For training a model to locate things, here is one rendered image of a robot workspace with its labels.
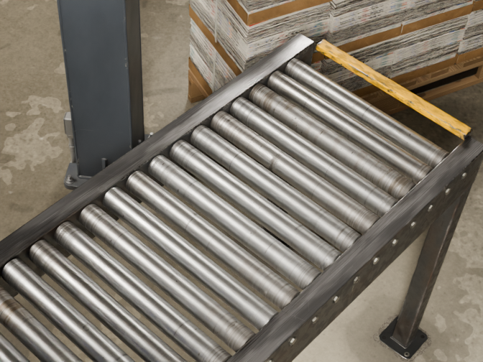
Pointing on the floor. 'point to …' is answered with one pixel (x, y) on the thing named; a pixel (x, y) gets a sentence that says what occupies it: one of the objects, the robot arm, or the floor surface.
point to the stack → (424, 11)
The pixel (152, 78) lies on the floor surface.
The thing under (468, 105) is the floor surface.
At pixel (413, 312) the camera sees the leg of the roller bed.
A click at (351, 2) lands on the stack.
